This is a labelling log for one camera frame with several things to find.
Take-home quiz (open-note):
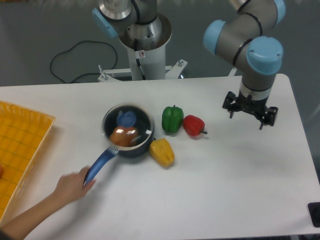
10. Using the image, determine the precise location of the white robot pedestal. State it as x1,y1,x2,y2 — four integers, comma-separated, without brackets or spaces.
98,13,188,82

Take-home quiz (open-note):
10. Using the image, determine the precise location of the red bell pepper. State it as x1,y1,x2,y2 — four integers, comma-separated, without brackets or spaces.
183,115,208,137

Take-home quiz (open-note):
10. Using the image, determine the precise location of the person's hand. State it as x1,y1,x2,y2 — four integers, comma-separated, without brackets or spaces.
52,166,96,206

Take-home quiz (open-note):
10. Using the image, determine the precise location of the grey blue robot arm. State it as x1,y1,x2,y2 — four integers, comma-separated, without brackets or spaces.
92,0,286,126

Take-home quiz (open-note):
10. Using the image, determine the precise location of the yellow wicker basket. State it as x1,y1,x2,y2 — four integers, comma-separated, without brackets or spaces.
0,100,56,223

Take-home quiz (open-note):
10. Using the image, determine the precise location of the glass pot lid blue knob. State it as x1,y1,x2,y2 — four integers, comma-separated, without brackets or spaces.
101,102,155,152

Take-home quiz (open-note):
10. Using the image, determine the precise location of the green bell pepper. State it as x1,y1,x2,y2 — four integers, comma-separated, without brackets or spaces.
161,105,184,134

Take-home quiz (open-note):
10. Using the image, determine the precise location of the orange bread roll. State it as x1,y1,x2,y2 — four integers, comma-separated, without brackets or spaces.
109,126,140,147

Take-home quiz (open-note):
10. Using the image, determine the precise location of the black corner device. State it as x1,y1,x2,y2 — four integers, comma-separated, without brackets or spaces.
307,202,320,228

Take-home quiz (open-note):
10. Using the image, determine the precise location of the yellow bell pepper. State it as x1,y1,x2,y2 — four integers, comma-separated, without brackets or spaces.
148,138,175,168

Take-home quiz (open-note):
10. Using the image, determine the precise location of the dark pot blue handle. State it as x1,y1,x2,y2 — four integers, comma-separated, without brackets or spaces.
83,107,156,188

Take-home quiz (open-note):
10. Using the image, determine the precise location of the person's forearm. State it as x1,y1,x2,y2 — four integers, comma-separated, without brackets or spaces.
0,193,63,240

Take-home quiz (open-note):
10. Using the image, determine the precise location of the black floor cable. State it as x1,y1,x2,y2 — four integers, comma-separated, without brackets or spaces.
50,40,118,84

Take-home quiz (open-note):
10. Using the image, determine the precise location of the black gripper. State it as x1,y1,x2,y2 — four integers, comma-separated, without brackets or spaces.
222,91,279,130

